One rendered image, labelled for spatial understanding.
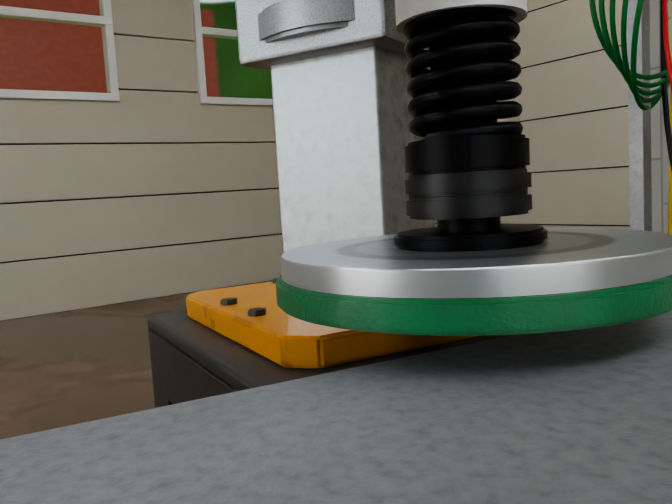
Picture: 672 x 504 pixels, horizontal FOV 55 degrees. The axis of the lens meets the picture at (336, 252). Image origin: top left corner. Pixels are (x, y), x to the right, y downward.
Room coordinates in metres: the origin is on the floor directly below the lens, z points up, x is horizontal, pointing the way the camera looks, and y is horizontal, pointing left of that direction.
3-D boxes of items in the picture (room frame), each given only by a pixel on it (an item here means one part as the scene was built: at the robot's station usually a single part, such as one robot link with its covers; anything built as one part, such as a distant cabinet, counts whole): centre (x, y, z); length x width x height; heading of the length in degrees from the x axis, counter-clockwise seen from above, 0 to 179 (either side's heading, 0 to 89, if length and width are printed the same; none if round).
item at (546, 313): (0.36, -0.08, 0.91); 0.22 x 0.22 x 0.04
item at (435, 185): (0.36, -0.08, 0.95); 0.07 x 0.07 x 0.01
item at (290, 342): (1.06, -0.04, 0.76); 0.49 x 0.49 x 0.05; 28
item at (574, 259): (0.36, -0.08, 0.91); 0.21 x 0.21 x 0.01
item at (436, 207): (0.36, -0.08, 0.94); 0.07 x 0.07 x 0.01
